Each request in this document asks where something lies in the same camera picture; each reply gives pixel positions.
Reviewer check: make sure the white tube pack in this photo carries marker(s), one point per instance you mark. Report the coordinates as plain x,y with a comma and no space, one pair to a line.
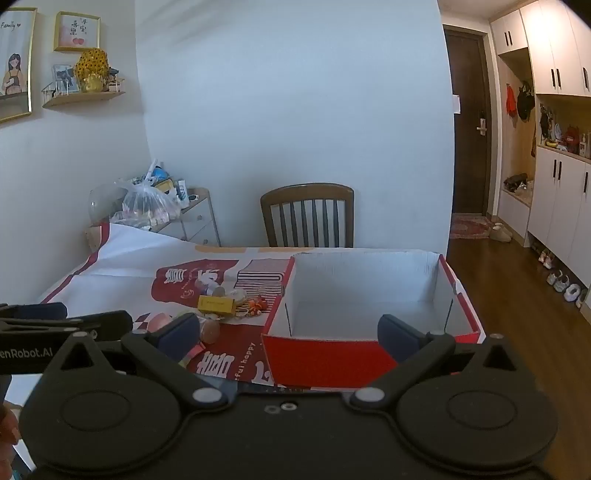
183,194

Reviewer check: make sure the patterned doormat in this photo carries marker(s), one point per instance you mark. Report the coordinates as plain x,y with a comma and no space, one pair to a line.
468,227

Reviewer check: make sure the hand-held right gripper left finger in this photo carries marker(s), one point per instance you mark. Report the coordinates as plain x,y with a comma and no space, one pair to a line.
184,334

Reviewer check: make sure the yellow flower ornament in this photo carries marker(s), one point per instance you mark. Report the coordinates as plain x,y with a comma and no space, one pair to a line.
92,67

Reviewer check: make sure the small gold framed picture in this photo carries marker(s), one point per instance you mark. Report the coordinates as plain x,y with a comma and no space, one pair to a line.
76,31

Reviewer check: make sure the red white printed tablecloth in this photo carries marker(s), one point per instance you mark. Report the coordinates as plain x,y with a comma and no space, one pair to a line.
129,258

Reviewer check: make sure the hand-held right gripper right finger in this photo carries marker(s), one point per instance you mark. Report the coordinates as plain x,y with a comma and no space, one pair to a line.
395,334

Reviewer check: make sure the yellow cardboard box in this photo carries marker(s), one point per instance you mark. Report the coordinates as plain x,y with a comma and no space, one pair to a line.
216,305

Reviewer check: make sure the wooden shelf cabinet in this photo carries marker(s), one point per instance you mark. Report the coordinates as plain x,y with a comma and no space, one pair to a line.
558,194

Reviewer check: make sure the dark brown door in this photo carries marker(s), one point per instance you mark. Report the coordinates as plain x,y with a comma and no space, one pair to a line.
466,138

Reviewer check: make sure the black hanging bag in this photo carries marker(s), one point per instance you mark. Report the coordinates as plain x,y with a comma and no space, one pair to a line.
525,101

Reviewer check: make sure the white wall switch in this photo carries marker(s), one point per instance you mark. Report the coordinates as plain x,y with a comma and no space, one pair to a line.
457,104

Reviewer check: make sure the wooden chair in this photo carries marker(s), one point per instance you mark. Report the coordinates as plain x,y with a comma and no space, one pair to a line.
307,194

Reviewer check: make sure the dark brown shoes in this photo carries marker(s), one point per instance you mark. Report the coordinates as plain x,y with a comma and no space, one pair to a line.
515,181

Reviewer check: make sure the pink round object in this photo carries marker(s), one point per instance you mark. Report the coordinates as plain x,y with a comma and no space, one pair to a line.
160,323

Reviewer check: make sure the red cardboard box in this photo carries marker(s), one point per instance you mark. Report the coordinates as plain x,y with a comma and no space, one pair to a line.
323,364

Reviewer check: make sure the pink children shoes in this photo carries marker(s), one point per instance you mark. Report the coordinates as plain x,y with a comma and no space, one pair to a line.
546,259

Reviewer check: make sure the white drawer cabinet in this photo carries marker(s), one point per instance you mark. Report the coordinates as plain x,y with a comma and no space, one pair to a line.
198,226

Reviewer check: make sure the small photo frame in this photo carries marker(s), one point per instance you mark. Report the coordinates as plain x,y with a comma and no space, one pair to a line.
63,77

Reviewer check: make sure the wooden wall shelf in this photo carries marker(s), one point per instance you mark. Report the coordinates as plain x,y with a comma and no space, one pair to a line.
83,99

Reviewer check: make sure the blue toy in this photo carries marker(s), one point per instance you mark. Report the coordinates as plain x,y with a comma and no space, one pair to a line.
160,174

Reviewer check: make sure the clear plastic bag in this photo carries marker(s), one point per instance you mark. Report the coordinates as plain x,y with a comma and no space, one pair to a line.
145,203

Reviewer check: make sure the white children shoes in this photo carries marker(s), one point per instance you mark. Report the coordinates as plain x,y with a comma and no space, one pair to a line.
576,295
558,281

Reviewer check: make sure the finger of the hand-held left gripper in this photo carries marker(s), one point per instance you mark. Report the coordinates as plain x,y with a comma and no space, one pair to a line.
101,323
32,310

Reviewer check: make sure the beige slippers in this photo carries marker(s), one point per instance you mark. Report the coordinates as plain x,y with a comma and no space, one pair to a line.
501,233

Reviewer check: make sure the orange toy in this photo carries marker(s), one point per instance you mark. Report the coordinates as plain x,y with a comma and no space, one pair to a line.
257,305

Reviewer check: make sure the red hanging bag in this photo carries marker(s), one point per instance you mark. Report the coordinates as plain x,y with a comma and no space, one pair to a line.
510,99

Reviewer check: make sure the clear bottle purple beads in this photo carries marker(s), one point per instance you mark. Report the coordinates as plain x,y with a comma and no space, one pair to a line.
210,288

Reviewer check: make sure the gold framed wall poster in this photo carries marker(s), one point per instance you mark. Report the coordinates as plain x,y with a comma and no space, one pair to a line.
14,69

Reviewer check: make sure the person's left hand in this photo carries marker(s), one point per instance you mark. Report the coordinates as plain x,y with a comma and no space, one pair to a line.
7,431

